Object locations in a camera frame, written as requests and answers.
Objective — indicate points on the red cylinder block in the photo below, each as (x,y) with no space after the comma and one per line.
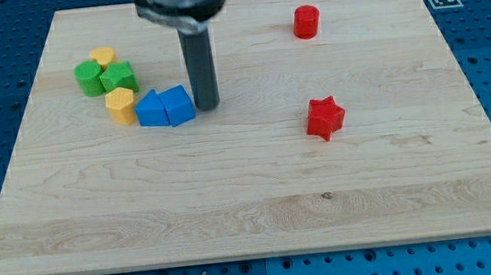
(306,20)

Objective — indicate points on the light wooden board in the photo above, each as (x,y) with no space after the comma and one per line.
(411,163)

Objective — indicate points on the green star block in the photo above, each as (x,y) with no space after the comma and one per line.
(119,75)

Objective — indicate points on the green cylinder block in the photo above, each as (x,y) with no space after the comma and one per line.
(87,74)

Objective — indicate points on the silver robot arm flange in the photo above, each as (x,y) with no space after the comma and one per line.
(186,16)

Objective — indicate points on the blue cube block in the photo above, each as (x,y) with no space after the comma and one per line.
(178,105)

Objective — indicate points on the yellow hexagon block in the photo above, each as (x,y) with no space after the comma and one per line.
(120,103)

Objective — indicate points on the yellow heart block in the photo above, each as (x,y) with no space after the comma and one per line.
(104,56)

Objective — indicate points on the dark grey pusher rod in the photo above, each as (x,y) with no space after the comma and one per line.
(199,63)

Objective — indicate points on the red star block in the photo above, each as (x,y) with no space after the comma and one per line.
(325,117)

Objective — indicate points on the blue triangular block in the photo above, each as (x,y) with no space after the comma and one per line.
(151,112)

